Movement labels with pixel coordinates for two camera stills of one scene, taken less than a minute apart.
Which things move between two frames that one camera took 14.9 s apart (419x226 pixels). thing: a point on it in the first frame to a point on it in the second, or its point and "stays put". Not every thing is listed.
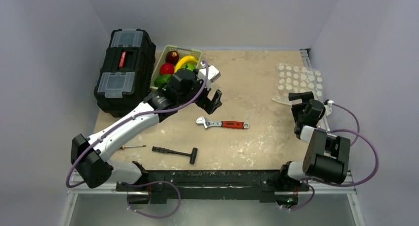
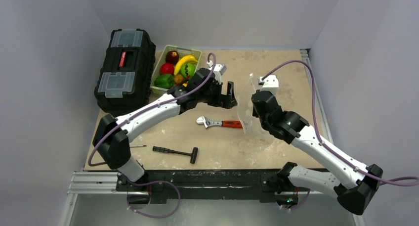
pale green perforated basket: x=195 y=54 stays put
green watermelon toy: x=189 y=66 stays put
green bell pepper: x=162 y=80 stays put
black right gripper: x=300 y=97 to x=259 y=98
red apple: x=167 y=68 stays put
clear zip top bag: x=292 y=79 to x=252 y=126
